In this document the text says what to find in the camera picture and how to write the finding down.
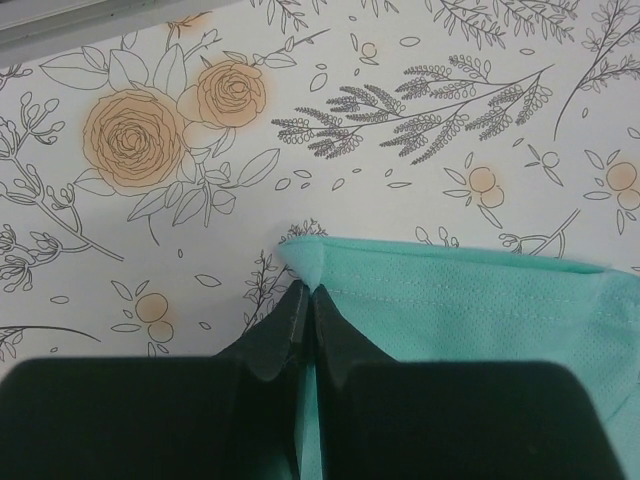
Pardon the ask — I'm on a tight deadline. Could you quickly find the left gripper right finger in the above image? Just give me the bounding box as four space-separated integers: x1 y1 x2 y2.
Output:
312 288 623 479

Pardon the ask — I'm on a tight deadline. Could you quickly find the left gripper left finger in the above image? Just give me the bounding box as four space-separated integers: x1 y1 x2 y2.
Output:
1 281 309 479

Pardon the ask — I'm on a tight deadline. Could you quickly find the teal t shirt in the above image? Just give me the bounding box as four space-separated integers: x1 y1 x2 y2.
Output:
279 236 639 479

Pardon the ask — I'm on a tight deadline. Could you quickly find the floral table cloth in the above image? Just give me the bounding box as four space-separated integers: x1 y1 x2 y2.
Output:
1 1 639 370

